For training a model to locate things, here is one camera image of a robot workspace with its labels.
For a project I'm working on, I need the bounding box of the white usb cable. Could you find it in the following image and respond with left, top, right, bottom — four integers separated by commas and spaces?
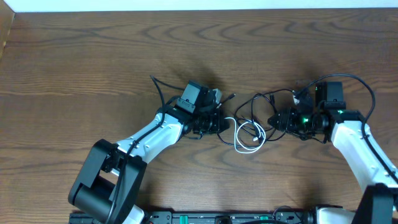
223, 116, 267, 154

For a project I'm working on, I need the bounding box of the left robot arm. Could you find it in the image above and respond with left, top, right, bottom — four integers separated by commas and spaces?
68, 81, 229, 223

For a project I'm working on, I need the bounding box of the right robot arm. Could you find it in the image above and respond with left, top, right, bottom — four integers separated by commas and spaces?
267, 82, 397, 223

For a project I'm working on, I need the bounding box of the cardboard side panel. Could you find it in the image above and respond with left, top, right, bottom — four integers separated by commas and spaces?
0, 0, 15, 56

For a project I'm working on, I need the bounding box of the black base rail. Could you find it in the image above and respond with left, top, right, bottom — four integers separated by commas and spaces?
68, 211, 361, 224

